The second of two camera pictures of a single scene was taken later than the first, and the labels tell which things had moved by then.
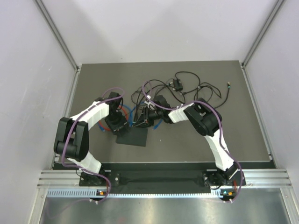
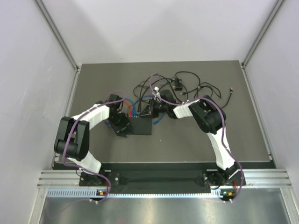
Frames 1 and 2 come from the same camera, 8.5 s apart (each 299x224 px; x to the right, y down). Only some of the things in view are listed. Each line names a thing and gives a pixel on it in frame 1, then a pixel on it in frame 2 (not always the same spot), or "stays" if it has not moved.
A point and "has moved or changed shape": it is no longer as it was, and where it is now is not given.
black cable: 183,88 has moved or changed shape
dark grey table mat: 222,84 stays
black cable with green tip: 229,87 -> 231,93
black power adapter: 177,85 stays
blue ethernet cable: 131,116 has moved or changed shape
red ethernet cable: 108,129 has moved or changed shape
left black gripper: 123,122 stays
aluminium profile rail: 252,178 stays
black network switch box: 135,136 has moved or changed shape
